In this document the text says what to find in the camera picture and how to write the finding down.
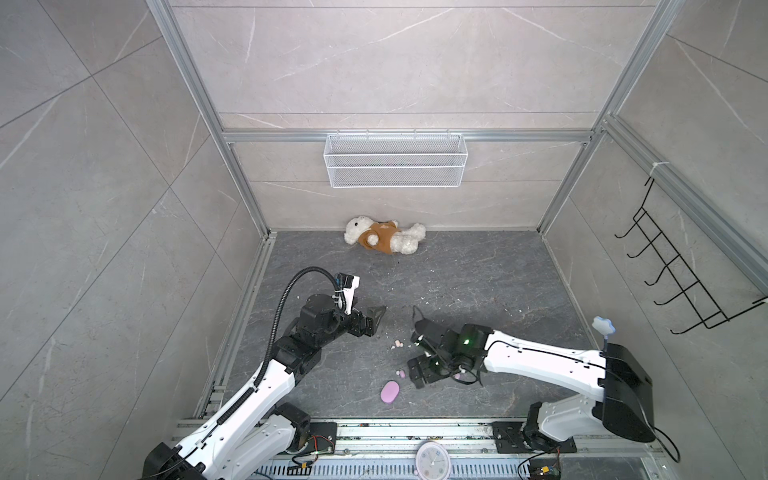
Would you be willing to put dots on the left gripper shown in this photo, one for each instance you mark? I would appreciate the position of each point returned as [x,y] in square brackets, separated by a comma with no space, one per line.
[370,325]

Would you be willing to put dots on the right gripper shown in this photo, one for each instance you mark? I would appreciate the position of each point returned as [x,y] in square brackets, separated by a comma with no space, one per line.
[426,377]

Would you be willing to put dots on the purple earbud case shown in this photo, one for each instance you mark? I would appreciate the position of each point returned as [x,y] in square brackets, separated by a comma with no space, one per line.
[390,392]

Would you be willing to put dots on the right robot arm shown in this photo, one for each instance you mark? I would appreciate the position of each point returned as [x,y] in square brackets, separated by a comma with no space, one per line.
[612,392]

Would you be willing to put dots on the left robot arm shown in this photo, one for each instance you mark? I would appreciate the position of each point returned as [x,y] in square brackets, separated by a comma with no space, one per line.
[256,424]

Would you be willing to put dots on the white teddy bear brown hoodie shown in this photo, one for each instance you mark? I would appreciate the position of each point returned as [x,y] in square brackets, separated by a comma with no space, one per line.
[385,237]

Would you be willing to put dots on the white round clock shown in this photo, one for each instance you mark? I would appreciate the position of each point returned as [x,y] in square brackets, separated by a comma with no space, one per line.
[432,462]

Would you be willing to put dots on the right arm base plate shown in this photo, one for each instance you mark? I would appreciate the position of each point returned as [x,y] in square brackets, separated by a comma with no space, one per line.
[516,437]

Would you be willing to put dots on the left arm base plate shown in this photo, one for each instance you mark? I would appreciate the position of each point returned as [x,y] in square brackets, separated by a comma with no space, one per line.
[318,437]

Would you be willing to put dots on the white wire mesh basket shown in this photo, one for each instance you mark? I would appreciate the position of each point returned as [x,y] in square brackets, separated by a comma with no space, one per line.
[395,160]

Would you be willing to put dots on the black wire hook rack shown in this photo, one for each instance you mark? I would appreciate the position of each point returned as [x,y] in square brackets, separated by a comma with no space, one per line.
[674,267]

